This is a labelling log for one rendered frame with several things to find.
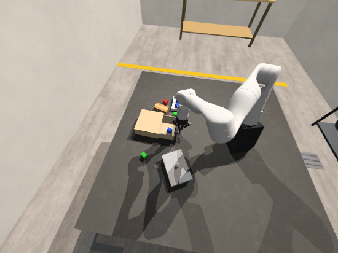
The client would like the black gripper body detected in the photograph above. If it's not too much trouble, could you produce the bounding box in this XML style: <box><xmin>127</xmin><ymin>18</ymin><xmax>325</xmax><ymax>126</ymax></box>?
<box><xmin>175</xmin><ymin>117</ymin><xmax>188</xmax><ymax>125</ymax></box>

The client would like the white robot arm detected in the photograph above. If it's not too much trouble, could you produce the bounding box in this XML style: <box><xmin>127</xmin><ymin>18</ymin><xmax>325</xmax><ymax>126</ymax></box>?
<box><xmin>176</xmin><ymin>63</ymin><xmax>281</xmax><ymax>144</ymax></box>

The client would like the brown cardboard box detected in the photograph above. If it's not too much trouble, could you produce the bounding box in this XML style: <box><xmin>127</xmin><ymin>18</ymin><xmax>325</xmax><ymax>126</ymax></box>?
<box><xmin>154</xmin><ymin>103</ymin><xmax>169</xmax><ymax>115</ymax></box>

